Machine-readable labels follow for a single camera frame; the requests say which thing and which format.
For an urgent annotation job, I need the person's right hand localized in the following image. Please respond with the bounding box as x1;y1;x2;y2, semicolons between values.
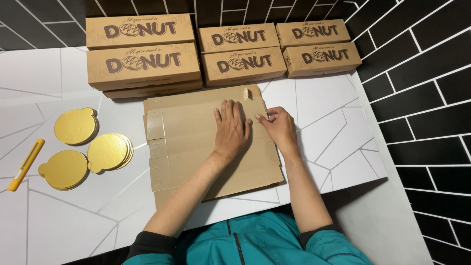
255;106;299;152

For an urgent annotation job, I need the person's left hand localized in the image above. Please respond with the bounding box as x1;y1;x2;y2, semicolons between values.
213;99;254;157

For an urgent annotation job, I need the brown cardboard box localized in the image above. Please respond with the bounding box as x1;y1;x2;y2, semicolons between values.
146;84;285;201

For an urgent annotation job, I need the small brown printed carton box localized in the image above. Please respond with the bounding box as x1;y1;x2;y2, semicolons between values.
197;23;280;55
201;46;288;88
282;42;363;79
276;19;351;51

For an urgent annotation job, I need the large brown printed carton box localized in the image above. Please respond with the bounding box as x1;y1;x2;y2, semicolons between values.
85;13;196;51
103;79;204;100
87;42;201;92

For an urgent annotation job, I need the stack of flat cardboard sheets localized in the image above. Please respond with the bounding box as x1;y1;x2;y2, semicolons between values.
143;84;285;210

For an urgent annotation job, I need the teal zip jacket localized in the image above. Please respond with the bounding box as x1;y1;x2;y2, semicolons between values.
123;212;374;265

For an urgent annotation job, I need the stack of gold round boards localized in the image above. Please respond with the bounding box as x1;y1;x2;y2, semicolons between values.
54;107;99;146
87;133;134;174
38;150;90;191

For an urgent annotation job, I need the yellow utility knife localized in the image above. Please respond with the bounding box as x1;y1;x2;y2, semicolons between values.
7;139;45;192

